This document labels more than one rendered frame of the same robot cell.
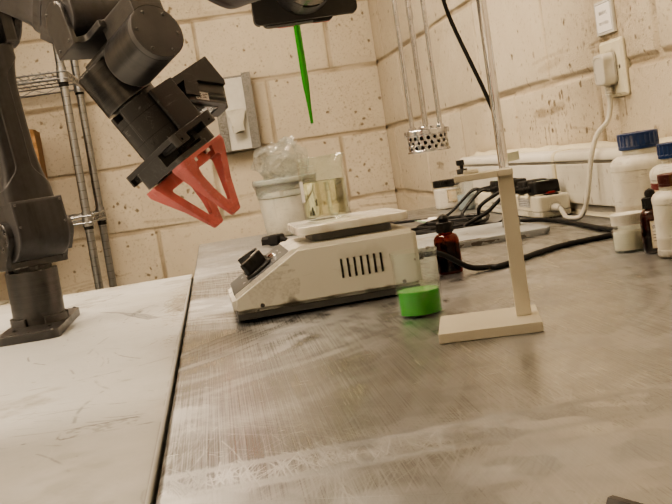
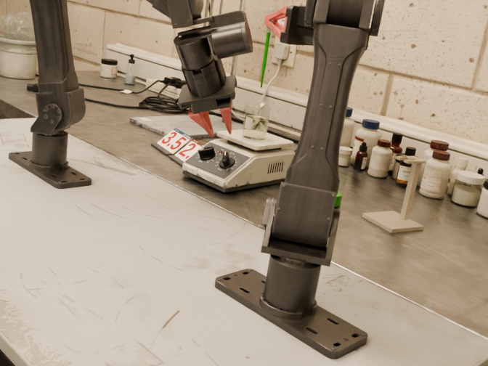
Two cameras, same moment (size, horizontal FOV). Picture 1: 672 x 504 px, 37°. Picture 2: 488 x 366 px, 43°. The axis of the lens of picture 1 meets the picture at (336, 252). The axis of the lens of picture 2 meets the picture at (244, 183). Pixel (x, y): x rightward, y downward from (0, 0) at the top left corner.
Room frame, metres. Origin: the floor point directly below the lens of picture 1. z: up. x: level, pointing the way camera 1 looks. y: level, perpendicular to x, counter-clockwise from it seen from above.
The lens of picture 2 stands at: (0.17, 0.80, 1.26)
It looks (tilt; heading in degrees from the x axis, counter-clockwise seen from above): 17 degrees down; 319
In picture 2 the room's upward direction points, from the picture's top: 8 degrees clockwise
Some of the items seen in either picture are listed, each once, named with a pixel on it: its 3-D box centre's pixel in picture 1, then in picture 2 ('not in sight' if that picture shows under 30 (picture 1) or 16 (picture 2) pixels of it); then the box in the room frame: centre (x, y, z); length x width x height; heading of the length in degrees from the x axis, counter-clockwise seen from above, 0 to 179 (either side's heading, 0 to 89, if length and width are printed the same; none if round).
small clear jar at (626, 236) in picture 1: (629, 231); (343, 156); (1.13, -0.33, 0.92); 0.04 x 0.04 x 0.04
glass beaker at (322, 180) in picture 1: (325, 186); (256, 120); (1.10, 0.00, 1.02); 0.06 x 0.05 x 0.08; 131
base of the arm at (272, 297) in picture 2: not in sight; (291, 283); (0.64, 0.31, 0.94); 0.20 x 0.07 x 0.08; 6
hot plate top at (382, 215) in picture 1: (345, 220); (255, 138); (1.11, -0.02, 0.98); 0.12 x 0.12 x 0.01; 7
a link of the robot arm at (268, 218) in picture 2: not in sight; (298, 230); (0.65, 0.30, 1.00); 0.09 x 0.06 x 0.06; 41
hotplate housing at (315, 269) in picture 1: (328, 264); (243, 160); (1.11, 0.01, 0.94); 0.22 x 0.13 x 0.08; 97
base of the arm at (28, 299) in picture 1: (36, 297); (49, 150); (1.23, 0.37, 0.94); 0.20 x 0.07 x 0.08; 6
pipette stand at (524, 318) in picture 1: (479, 249); (399, 190); (0.81, -0.11, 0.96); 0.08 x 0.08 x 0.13; 82
